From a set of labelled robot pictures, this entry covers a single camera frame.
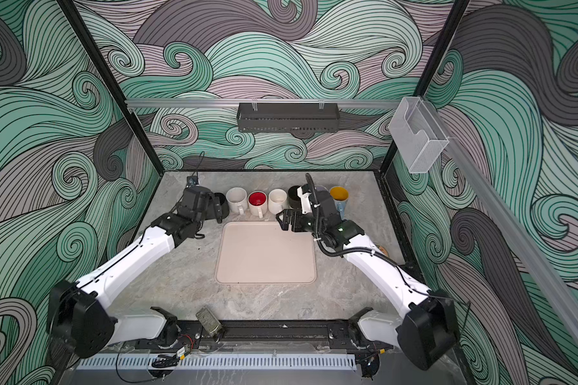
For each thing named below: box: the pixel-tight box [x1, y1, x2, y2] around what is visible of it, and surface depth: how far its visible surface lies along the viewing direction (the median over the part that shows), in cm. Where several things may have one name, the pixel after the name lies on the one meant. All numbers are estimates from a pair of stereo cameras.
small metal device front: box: [195, 307, 224, 337], surface depth 74 cm
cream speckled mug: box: [225, 186, 248, 216], surface depth 102 cm
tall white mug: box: [268, 188, 288, 215], surface depth 103 cm
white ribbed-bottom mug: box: [247, 190, 268, 219], surface depth 102 cm
